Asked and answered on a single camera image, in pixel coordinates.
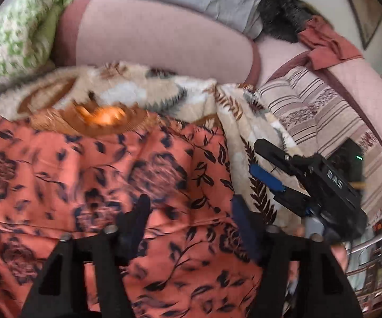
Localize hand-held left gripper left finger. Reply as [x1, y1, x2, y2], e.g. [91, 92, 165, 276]
[22, 194, 152, 318]

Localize framed wall picture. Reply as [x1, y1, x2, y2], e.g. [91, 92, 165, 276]
[335, 0, 382, 51]

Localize striped beige cushion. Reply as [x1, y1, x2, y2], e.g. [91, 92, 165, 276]
[255, 65, 382, 227]

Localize orange floral cloth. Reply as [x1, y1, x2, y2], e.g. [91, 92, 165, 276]
[0, 106, 297, 318]

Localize rust red cloth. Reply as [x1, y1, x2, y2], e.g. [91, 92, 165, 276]
[297, 16, 365, 71]

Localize black furry cloth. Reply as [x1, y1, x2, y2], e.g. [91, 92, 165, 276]
[257, 0, 317, 43]

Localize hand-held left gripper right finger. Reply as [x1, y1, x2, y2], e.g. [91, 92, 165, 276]
[231, 194, 364, 318]

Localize pink sofa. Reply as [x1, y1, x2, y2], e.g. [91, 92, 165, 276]
[51, 0, 382, 160]

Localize beige leaf print blanket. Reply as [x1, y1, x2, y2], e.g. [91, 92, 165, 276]
[0, 60, 306, 236]

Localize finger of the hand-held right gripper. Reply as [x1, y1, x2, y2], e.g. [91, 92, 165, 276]
[254, 138, 311, 174]
[249, 164, 311, 217]

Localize green patterned pillow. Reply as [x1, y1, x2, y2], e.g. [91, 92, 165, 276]
[0, 0, 74, 88]

